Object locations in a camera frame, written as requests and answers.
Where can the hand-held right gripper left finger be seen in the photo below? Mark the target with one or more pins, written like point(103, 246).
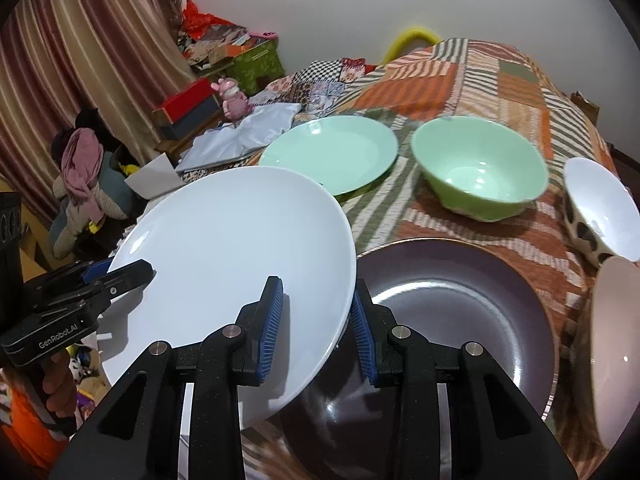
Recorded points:
point(270, 325)

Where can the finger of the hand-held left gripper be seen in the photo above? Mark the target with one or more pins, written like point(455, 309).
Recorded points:
point(95, 271)
point(125, 275)

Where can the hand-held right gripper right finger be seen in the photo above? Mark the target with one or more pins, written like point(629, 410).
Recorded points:
point(362, 340)

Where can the large white plate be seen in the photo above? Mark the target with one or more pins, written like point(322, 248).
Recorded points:
point(225, 240)

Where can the white spotted bowl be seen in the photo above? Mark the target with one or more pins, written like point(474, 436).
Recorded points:
point(595, 200)

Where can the person's left forearm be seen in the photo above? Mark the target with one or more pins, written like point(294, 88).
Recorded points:
point(25, 435)

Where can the person's left hand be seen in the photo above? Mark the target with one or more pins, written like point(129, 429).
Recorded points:
point(57, 380)

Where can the pile of small toys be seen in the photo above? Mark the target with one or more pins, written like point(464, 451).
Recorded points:
point(82, 370)

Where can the pile of clothes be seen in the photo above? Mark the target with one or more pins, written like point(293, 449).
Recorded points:
point(112, 185)

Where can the dark purple plate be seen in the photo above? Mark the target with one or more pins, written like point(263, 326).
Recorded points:
point(450, 300)

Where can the white cardboard box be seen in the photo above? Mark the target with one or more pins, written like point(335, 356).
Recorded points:
point(150, 180)

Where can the pink scarf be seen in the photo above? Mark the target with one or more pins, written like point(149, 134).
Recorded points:
point(82, 160)

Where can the grey box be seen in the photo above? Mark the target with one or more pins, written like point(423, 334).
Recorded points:
point(197, 120)

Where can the green plate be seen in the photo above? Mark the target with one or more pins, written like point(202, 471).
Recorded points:
point(330, 152)

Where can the red box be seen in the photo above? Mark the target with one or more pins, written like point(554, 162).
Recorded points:
point(185, 100)

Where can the green bowl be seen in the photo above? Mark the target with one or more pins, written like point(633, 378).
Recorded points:
point(475, 180)

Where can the pink toy figure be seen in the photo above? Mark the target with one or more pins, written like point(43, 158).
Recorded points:
point(232, 100)

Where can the striped brown curtain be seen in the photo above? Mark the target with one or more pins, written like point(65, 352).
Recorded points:
point(75, 35)

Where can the checkered patchwork cloth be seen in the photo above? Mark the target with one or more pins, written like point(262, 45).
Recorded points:
point(320, 82)

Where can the green patterned box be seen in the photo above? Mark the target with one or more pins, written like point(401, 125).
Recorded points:
point(260, 65)

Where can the pink plate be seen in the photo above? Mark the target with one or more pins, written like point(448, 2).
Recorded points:
point(612, 340)

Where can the pile of printed cloths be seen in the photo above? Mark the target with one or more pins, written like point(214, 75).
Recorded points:
point(220, 42)

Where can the red plastic bag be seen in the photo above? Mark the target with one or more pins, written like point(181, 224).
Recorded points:
point(197, 17)

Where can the striped patchwork blanket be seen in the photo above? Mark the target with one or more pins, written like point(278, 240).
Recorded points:
point(450, 75)

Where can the yellow curved object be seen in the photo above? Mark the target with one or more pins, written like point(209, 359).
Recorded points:
point(400, 40)

